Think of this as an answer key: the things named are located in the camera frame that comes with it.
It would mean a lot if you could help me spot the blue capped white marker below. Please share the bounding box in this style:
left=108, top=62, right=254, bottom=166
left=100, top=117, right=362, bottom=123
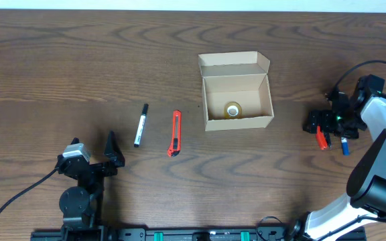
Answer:
left=340, top=137, right=350, bottom=156

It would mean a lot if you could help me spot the red black utility knife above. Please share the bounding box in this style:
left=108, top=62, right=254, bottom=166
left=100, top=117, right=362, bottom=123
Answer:
left=316, top=126, right=331, bottom=150

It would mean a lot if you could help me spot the yellow tape roll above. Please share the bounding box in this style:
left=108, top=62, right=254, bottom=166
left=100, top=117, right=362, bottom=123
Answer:
left=224, top=102, right=242, bottom=119

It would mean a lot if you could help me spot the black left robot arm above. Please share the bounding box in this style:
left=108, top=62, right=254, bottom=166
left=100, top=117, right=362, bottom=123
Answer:
left=56, top=131, right=125, bottom=231

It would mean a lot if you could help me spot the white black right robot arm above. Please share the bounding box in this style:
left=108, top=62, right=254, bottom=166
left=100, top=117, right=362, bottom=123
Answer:
left=285, top=75, right=386, bottom=240

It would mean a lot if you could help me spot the black white marker pen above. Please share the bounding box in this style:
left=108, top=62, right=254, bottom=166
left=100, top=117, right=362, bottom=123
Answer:
left=134, top=103, right=149, bottom=147

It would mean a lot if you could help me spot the orange utility knife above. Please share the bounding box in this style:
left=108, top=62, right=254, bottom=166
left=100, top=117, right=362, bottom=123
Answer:
left=167, top=110, right=182, bottom=157

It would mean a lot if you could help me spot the open cardboard box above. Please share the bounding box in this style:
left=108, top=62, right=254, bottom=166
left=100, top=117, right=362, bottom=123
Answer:
left=198, top=51, right=274, bottom=131

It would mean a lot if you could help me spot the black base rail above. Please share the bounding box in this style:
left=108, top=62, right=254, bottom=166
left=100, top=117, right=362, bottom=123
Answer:
left=30, top=224, right=367, bottom=241

